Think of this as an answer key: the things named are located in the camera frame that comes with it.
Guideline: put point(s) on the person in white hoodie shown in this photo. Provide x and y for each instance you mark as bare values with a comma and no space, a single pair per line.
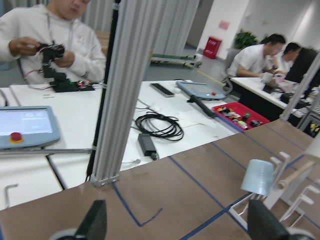
24,29

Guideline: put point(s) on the blue teach pendant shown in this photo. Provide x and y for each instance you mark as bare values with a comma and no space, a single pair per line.
27,126
201,90

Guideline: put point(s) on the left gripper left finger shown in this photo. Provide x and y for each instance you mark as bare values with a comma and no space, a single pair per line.
94,224

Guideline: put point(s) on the red parts tray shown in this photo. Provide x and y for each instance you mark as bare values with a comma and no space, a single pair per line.
239,116

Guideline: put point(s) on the black power adapter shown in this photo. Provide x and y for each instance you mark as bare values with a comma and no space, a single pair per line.
147,146

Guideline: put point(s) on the cream white cup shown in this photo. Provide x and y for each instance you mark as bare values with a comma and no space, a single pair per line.
313,150

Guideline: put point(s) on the light blue cup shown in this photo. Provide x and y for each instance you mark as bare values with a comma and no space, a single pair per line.
258,177

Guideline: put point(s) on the green potted plant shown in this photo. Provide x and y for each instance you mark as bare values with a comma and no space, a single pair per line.
244,39

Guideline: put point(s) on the white keyboard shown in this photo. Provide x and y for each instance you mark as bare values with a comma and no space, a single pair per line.
162,90

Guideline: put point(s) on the white wire cup rack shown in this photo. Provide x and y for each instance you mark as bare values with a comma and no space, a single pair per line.
282,188

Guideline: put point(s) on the aluminium frame post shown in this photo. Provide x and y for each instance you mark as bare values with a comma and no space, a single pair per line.
140,28

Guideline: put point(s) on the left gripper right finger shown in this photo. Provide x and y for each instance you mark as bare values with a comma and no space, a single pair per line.
262,224

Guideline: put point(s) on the reacher grabber tool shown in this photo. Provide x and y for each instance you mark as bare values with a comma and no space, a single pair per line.
45,151

